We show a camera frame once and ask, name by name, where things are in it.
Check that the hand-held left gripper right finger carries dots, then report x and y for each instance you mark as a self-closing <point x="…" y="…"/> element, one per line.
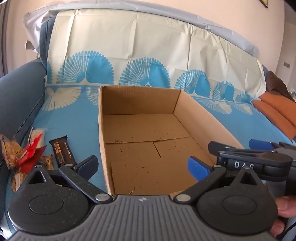
<point x="197" y="169"/>

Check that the wall light switch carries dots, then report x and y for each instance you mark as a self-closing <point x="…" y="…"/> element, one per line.
<point x="287" y="64"/>

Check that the blue and cream printed cover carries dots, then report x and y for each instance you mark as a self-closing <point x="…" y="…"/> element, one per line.
<point x="69" y="120"/>

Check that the blue fabric sofa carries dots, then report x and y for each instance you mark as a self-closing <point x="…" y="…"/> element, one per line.
<point x="20" y="97"/>

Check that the light grey sheet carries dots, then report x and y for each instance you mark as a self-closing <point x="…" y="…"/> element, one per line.
<point x="34" y="27"/>

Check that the red packet with gold square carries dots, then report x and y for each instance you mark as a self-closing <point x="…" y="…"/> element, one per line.
<point x="32" y="163"/>

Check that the small red-gold candy bar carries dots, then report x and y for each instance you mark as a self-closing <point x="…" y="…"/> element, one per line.
<point x="48" y="162"/>

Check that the dark picture frame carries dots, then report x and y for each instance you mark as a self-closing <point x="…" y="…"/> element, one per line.
<point x="264" y="3"/>

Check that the brown blanket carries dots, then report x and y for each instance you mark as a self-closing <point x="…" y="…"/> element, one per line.
<point x="277" y="84"/>

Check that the orange cushion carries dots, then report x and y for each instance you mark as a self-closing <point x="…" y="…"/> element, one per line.
<point x="270" y="114"/>
<point x="282" y="104"/>

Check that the person's right hand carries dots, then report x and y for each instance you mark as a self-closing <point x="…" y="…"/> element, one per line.
<point x="288" y="207"/>

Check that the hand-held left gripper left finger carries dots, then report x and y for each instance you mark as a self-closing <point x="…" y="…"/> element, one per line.
<point x="89" y="165"/>

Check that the beige nut snack packet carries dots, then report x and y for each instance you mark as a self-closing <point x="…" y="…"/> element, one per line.
<point x="10" y="150"/>

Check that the brown cardboard box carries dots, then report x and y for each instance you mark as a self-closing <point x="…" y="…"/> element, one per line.
<point x="138" y="150"/>

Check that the person's grey clothing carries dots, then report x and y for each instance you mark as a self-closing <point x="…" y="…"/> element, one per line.
<point x="290" y="231"/>

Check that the dark brown chocolate bar packet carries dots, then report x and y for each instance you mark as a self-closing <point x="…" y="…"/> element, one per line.
<point x="62" y="151"/>

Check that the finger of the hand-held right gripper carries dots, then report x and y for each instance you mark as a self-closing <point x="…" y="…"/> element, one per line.
<point x="242" y="160"/>
<point x="263" y="144"/>

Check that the grey curtain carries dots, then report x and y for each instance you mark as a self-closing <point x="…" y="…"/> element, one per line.
<point x="3" y="34"/>

